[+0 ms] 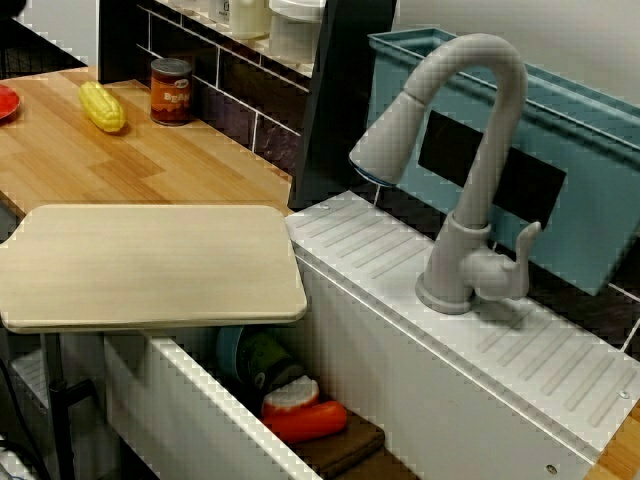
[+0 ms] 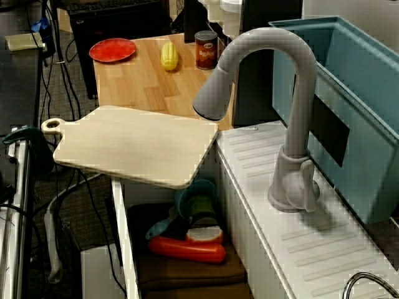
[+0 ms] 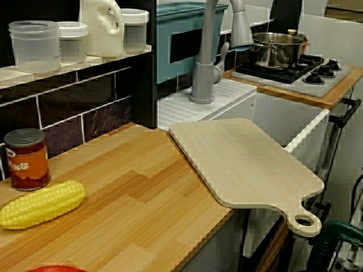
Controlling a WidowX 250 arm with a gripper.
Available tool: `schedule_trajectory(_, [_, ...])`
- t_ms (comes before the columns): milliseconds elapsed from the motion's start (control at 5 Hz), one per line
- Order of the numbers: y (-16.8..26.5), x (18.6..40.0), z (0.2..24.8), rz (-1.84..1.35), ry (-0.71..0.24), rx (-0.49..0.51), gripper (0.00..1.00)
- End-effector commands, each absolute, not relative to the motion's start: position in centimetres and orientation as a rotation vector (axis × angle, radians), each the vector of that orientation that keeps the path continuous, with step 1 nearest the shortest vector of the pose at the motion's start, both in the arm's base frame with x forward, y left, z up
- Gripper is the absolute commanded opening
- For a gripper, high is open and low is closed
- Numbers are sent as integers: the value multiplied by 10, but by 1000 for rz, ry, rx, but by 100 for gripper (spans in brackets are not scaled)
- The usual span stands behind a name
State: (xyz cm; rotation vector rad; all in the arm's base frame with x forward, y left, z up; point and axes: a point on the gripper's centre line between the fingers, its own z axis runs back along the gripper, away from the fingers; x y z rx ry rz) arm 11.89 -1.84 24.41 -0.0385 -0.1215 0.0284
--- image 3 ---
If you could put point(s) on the yellow toy corn cob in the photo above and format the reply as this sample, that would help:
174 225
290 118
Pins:
42 205

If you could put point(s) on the orange beans can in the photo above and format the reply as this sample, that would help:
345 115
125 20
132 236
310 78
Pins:
27 161

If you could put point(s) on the grey toy faucet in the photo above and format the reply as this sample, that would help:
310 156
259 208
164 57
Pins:
204 79

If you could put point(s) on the white toy sink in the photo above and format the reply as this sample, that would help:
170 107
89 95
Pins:
227 90

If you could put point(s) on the light wooden cutting board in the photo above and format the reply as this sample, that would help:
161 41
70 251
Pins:
244 164

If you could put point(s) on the teal plastic bin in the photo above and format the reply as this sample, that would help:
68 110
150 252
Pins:
184 22

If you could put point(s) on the black burner grate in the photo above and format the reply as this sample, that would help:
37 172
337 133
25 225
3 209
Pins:
283 74

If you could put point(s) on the steel cooking pot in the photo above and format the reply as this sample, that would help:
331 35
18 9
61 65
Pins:
280 51

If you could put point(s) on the white plastic jug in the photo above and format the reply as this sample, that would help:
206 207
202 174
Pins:
99 31

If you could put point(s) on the grey toy stove top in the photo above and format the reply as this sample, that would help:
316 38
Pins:
312 89

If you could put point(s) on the black stove knob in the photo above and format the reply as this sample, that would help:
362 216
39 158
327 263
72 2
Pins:
313 79
333 65
323 72

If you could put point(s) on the black upright panel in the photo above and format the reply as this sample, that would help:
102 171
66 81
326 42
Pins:
286 14

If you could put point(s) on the open clear plastic jar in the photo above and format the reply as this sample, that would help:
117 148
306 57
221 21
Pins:
34 48

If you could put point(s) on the green clamp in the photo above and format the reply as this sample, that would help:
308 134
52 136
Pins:
331 235

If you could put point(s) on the red plate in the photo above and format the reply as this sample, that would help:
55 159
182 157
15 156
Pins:
54 269

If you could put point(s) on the black vertical post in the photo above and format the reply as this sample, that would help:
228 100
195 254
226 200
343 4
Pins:
153 71

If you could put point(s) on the aluminium frame rail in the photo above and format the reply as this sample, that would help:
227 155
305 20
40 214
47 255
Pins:
347 259

